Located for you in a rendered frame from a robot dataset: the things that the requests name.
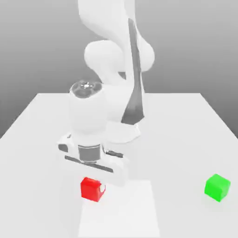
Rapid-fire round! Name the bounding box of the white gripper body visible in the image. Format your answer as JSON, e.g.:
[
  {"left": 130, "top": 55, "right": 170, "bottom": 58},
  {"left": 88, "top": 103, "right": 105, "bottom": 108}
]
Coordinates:
[{"left": 63, "top": 153, "right": 130, "bottom": 187}]

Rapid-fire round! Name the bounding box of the small red cube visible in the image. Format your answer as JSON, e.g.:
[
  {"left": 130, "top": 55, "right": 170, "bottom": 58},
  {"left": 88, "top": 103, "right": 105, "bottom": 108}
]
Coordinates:
[{"left": 80, "top": 177, "right": 106, "bottom": 203}]

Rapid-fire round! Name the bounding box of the small green cube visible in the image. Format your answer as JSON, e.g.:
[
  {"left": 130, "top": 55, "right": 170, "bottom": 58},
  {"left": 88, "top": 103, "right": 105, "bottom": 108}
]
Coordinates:
[{"left": 204, "top": 173, "right": 231, "bottom": 203}]

